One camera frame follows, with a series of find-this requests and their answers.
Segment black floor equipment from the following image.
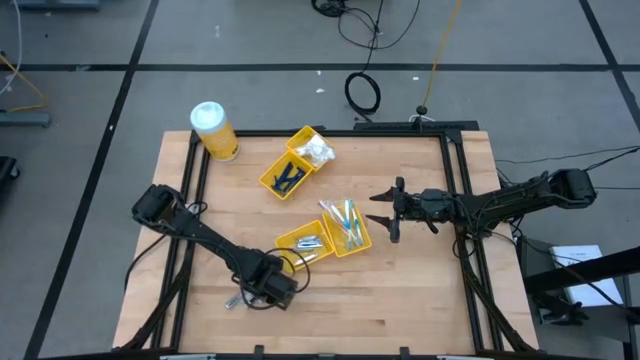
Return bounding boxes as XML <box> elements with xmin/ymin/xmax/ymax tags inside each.
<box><xmin>0</xmin><ymin>155</ymin><xmax>21</xmax><ymax>182</ymax></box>

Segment black metal beam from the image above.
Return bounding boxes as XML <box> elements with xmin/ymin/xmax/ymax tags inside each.
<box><xmin>522</xmin><ymin>246</ymin><xmax>640</xmax><ymax>296</ymax></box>

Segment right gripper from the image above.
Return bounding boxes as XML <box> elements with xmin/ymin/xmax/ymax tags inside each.
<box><xmin>365</xmin><ymin>175</ymin><xmax>455</xmax><ymax>245</ymax></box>

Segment yellow wipes canister white lid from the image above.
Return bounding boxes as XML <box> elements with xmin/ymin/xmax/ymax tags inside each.
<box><xmin>189</xmin><ymin>101</ymin><xmax>240</xmax><ymax>163</ymax></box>

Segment yellow hanging cable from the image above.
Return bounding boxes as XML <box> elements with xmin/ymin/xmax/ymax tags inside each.
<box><xmin>421</xmin><ymin>0</ymin><xmax>464</xmax><ymax>109</ymax></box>

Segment white booklet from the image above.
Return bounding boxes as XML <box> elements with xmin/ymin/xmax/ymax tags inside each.
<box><xmin>548</xmin><ymin>243</ymin><xmax>625</xmax><ymax>308</ymax></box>

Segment black floor cable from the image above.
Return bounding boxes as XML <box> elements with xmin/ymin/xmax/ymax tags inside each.
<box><xmin>310</xmin><ymin>0</ymin><xmax>422</xmax><ymax>76</ymax></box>

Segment black aluminium table frame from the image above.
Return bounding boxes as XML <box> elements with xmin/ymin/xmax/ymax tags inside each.
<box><xmin>113</xmin><ymin>119</ymin><xmax>540</xmax><ymax>354</ymax></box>

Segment grey metal desk foot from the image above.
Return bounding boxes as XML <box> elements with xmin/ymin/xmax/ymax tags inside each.
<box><xmin>13</xmin><ymin>0</ymin><xmax>102</xmax><ymax>12</ymax></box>
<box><xmin>0</xmin><ymin>111</ymin><xmax>53</xmax><ymax>128</ymax></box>

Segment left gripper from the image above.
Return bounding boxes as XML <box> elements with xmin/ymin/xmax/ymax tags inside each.
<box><xmin>242</xmin><ymin>263</ymin><xmax>300</xmax><ymax>312</ymax></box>

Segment coiled black cable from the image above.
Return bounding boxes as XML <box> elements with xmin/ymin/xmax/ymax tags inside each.
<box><xmin>343</xmin><ymin>70</ymin><xmax>383</xmax><ymax>117</ymax></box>

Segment white plastic packets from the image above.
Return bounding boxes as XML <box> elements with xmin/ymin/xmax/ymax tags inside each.
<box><xmin>285</xmin><ymin>125</ymin><xmax>338</xmax><ymax>174</ymax></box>

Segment yellow plastic slotted basket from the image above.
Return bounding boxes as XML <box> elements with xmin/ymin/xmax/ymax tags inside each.
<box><xmin>257</xmin><ymin>149</ymin><xmax>315</xmax><ymax>201</ymax></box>
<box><xmin>321</xmin><ymin>204</ymin><xmax>374</xmax><ymax>259</ymax></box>
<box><xmin>274</xmin><ymin>219</ymin><xmax>336</xmax><ymax>274</ymax></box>

